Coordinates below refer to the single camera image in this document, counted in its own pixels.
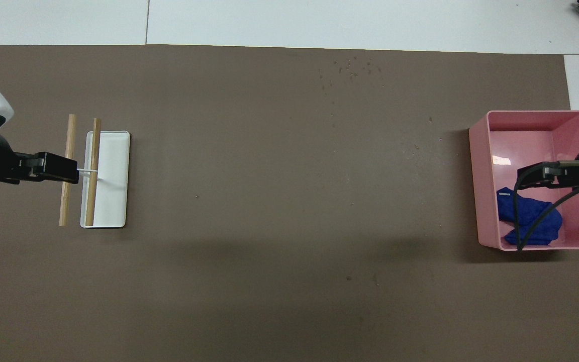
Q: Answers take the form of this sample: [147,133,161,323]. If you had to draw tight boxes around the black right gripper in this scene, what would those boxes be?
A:
[543,160,579,190]

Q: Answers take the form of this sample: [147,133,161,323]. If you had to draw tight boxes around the blue towel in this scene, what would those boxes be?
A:
[497,187,563,246]

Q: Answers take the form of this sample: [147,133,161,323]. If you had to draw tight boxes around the pink plastic bin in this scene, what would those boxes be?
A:
[468,110,579,251]

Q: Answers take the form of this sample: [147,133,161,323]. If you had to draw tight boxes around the white rack with wooden rods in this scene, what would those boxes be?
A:
[59,114,131,229]

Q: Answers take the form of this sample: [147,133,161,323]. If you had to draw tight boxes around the brown table mat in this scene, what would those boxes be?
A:
[0,45,579,362]

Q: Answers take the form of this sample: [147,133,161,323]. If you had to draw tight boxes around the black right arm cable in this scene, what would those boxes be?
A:
[514,162,579,251]

